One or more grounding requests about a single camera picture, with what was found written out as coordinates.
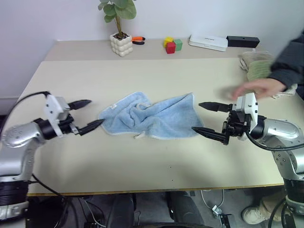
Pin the red wooden block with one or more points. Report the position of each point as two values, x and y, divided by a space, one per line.
170 48

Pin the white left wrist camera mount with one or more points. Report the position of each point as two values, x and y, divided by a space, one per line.
53 107

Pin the green leafy plant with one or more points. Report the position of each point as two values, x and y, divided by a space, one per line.
118 9

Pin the white bubble plant pot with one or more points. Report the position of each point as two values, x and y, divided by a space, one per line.
121 46

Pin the dark rounded shape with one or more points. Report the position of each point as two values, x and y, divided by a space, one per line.
185 209

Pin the yellow wooden block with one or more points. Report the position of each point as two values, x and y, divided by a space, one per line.
167 40

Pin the light blue towel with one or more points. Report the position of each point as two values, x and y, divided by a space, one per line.
166 118

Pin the person's bare hand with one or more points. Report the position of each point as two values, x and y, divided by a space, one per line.
263 86

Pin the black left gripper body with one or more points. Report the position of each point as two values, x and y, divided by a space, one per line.
67 124

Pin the folded beige towel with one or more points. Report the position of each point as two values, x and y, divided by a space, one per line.
251 55

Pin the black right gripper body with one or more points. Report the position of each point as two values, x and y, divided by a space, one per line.
237 124

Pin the flat white box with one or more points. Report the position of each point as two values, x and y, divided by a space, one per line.
207 42

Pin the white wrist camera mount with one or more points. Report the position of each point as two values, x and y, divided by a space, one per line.
53 107
249 104

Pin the white sneaker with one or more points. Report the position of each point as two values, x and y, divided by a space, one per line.
255 215

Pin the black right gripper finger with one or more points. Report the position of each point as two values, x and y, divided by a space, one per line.
211 134
215 107

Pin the long black box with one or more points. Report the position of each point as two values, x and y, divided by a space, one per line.
243 41

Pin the person's beige trousers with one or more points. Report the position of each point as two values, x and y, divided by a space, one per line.
273 204

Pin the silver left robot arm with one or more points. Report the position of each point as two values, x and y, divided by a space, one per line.
21 135

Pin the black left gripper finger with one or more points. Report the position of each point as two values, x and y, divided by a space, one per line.
80 104
91 126

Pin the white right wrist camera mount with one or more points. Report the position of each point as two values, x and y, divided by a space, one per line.
249 104

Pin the folded green towel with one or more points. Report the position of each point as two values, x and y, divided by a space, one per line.
259 70

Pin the green wooden block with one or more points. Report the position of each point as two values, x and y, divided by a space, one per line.
178 44

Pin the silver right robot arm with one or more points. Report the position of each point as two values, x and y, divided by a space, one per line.
282 130

